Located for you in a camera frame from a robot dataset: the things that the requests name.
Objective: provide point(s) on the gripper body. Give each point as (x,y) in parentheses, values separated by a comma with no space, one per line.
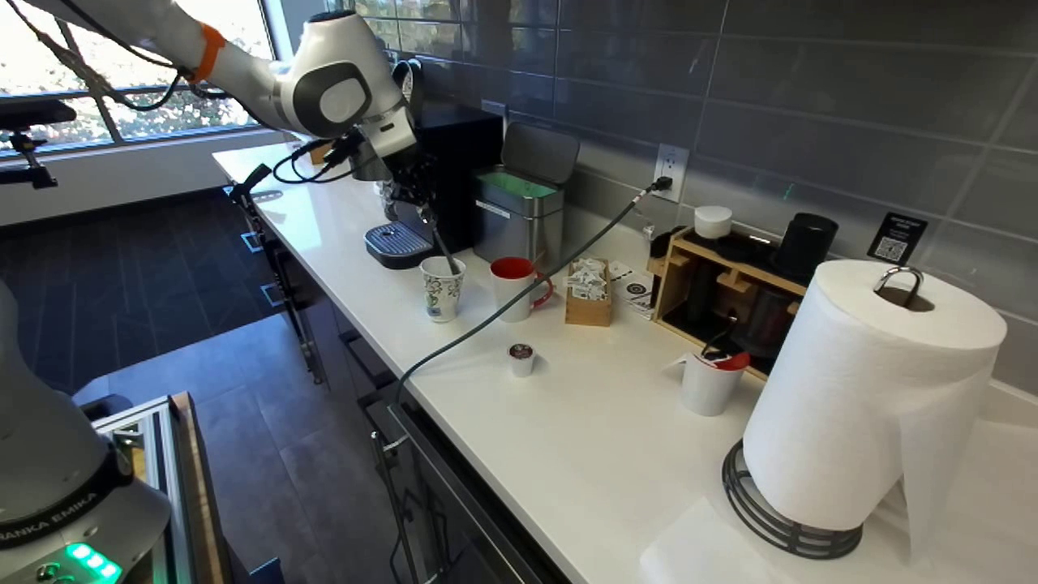
(409,170)

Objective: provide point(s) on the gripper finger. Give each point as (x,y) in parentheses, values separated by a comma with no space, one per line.
(403,204)
(427,209)

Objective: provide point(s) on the black stir stick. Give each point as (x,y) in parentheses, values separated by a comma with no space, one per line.
(445,250)

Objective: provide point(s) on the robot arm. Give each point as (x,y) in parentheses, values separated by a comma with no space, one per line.
(324,89)

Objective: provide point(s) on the printed paper cup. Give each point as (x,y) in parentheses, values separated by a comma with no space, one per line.
(442,292)

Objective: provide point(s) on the white mug with red inside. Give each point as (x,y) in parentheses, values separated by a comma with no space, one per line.
(512,296)

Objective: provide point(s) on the plain white paper cup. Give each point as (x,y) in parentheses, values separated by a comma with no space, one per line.
(707,391)

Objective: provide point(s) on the black coffee machine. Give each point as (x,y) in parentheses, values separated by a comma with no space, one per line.
(462,170)

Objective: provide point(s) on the small steel bin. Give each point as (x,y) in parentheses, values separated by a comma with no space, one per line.
(519,219)

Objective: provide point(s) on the bin lid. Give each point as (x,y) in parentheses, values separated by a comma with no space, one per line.
(539,152)

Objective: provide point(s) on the heap of sugar packets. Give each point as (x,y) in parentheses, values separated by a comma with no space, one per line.
(588,280)

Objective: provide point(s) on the coffee pod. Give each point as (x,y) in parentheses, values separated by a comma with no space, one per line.
(521,359)

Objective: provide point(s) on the small wooden box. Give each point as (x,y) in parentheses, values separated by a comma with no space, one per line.
(588,312)

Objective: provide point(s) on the black and white leaflet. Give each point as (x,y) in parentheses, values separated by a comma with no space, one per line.
(636,290)

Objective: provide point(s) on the wooden organizer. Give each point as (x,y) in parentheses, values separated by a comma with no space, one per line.
(689,284)

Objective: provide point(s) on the stack of white lids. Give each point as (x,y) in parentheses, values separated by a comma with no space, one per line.
(713,221)

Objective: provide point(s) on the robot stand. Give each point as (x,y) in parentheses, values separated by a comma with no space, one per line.
(188,478)

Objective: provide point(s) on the stack of black lids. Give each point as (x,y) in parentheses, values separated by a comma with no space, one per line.
(804,243)

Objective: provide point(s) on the window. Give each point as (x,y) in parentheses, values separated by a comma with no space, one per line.
(49,49)

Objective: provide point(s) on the white paper napkin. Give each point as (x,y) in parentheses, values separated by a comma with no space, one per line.
(697,551)

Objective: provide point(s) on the black paper towel holder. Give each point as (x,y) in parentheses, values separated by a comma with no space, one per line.
(770,523)

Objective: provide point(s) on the black sign card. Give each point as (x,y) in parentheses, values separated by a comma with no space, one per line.
(896,239)

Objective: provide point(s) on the paper towel roll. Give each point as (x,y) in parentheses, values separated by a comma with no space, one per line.
(859,405)

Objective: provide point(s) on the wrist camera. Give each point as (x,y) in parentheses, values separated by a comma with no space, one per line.
(370,165)

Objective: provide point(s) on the wall socket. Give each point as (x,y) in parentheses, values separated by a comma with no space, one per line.
(671,166)

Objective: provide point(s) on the camera on mount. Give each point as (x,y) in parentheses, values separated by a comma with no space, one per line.
(32,113)

